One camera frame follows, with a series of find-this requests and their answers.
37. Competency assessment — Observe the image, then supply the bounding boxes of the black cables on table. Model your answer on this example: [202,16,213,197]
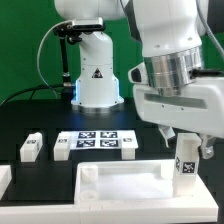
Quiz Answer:
[0,83,64,108]

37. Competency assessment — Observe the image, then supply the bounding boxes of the grey camera cable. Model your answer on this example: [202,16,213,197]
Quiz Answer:
[36,19,73,90]

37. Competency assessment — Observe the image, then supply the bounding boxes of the camera on black stand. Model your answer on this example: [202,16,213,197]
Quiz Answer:
[53,17,105,99]

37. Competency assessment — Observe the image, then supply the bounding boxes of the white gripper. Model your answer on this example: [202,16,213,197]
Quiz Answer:
[133,77,224,159]

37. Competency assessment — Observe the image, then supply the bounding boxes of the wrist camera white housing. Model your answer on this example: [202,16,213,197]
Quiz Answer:
[128,62,149,85]

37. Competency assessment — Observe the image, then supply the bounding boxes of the white block left edge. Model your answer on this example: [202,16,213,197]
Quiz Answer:
[0,165,12,200]

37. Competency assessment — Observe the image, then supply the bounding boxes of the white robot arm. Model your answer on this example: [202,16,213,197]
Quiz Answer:
[54,0,224,159]

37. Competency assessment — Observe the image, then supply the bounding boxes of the tag marker sheet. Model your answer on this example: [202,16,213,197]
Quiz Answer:
[59,130,139,151]

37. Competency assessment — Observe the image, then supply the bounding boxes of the white desk top tray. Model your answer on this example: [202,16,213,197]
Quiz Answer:
[73,159,201,205]

